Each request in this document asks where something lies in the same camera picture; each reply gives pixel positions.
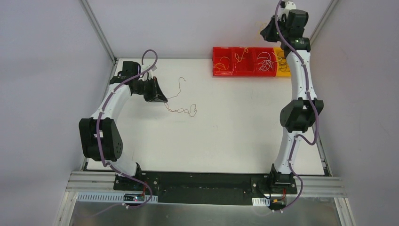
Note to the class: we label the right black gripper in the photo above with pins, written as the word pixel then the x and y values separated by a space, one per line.
pixel 268 32

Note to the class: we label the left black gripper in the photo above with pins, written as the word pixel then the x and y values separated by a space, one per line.
pixel 154 89

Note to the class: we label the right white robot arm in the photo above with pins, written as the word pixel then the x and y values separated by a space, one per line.
pixel 300 117

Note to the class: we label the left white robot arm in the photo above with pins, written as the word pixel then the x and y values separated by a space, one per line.
pixel 100 137

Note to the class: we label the right red bin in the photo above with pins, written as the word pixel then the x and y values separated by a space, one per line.
pixel 265 62

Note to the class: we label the yellow bin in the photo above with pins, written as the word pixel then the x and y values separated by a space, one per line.
pixel 283 69

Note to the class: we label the left red bin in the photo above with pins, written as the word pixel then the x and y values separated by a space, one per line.
pixel 222 62

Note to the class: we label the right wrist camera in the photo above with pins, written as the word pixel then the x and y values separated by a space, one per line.
pixel 288 4

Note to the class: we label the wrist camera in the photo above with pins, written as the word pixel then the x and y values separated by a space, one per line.
pixel 288 4
pixel 147 68

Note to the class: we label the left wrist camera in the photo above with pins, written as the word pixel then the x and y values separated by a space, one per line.
pixel 147 68

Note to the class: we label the aluminium frame rail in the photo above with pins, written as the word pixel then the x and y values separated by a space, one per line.
pixel 89 200

